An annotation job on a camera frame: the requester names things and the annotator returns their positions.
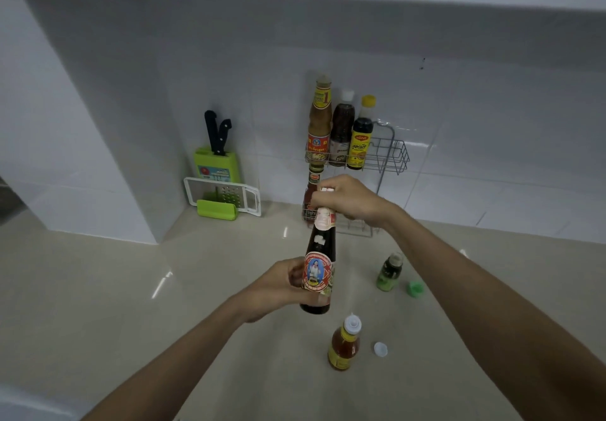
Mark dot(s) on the dark sauce bottle white cap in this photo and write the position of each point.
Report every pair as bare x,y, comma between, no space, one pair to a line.
342,127

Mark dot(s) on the small white cap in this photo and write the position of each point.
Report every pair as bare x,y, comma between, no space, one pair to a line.
380,349

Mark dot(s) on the orange chili sauce bottle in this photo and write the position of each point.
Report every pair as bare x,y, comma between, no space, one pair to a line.
343,347

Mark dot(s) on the person's left hand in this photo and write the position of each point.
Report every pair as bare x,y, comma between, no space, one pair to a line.
270,288

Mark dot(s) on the tall light brown sauce bottle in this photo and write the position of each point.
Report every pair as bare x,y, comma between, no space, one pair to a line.
319,122

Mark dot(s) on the gold lid red sauce bottle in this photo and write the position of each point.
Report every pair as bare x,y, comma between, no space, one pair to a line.
311,193

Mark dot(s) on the green knife block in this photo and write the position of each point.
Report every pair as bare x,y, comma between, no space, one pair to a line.
222,162

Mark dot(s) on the oyster sauce bottle red-white cap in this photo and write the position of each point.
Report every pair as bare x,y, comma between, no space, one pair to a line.
319,245

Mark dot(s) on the yellow label soy sauce bottle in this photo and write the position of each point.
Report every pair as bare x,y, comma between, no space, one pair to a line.
361,143

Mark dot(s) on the person's right forearm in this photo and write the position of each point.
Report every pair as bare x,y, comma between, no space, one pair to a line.
492,312

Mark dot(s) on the green grater container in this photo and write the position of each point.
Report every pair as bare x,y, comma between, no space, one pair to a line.
217,210

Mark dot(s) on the green bottle cap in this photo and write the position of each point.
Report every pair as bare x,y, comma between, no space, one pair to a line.
415,289

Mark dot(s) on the small green label bottle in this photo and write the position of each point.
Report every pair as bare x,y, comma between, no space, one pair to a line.
389,276

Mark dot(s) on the white framed metal grater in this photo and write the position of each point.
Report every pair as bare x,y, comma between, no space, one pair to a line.
229,193

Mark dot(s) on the person's right hand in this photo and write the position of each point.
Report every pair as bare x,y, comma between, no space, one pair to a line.
355,198

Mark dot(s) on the person's left forearm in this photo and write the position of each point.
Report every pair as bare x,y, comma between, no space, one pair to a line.
170,368

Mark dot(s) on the grey metal sink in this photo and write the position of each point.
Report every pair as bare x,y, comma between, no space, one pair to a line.
9,200

